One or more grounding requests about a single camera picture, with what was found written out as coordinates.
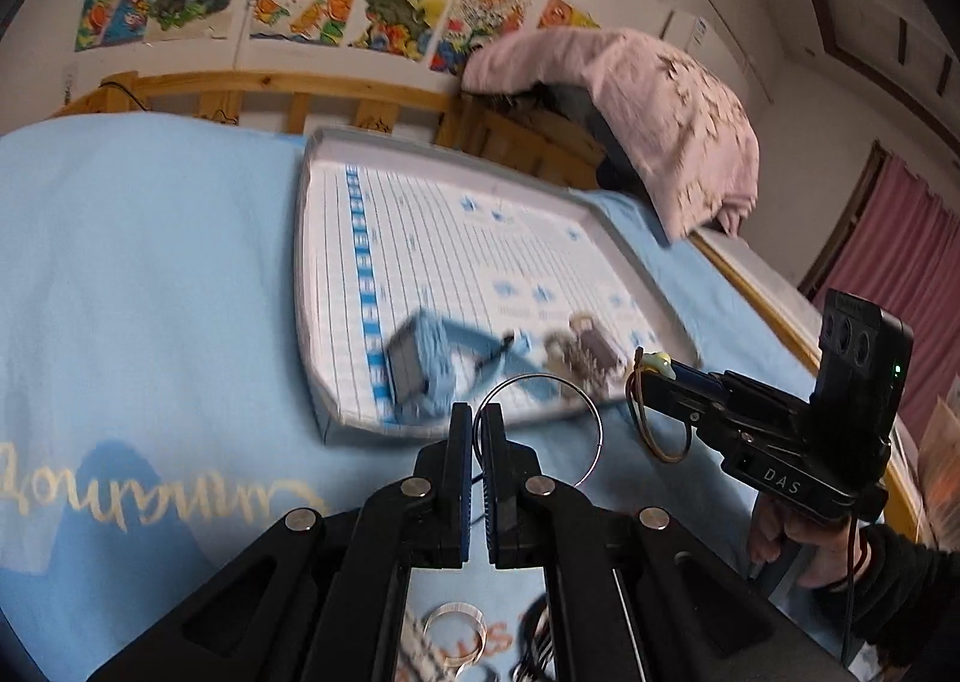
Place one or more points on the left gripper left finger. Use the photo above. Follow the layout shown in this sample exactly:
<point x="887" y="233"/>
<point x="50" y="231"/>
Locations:
<point x="318" y="597"/>

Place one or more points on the wooden bed headboard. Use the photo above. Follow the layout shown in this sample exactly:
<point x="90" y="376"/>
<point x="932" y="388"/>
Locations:
<point x="533" y="143"/>

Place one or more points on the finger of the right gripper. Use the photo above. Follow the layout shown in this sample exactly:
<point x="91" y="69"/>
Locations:
<point x="694" y="378"/>
<point x="697" y="407"/>

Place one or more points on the white wall air conditioner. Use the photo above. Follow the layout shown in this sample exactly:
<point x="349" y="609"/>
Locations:
<point x="693" y="35"/>

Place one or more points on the white mattress edge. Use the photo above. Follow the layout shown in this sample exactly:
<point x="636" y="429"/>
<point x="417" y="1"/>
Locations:
<point x="777" y="302"/>

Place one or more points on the pink floral blanket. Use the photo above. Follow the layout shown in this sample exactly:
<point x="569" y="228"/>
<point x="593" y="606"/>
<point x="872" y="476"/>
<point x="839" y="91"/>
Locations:
<point x="681" y="128"/>

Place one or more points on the orange face drawing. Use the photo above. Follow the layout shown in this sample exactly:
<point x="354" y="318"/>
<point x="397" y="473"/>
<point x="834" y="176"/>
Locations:
<point x="560" y="14"/>

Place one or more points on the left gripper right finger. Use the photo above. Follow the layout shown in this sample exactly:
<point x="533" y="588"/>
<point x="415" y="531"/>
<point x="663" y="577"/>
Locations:
<point x="633" y="597"/>

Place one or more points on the silver ring keychain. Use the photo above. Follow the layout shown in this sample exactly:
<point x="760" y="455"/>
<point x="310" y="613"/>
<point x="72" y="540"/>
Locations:
<point x="553" y="414"/>

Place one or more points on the person's right hand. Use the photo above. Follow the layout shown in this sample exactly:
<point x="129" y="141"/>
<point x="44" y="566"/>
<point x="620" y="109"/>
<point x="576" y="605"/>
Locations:
<point x="837" y="551"/>

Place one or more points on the pink curtain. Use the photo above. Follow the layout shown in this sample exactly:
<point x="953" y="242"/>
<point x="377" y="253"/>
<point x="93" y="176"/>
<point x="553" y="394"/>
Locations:
<point x="903" y="256"/>

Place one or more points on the light blue smart watch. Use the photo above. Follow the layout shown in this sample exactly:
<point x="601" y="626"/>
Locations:
<point x="433" y="362"/>

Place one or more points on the doodle pattern drawing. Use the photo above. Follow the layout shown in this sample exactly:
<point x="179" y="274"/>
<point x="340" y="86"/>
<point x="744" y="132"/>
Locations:
<point x="472" y="24"/>

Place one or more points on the light blue cartoon bedsheet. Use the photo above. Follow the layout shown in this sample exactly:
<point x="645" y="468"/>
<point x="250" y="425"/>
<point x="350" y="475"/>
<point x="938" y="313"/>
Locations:
<point x="155" y="416"/>

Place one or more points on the grey grid-lined cardboard tray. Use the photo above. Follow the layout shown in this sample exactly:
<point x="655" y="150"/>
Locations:
<point x="387" y="228"/>

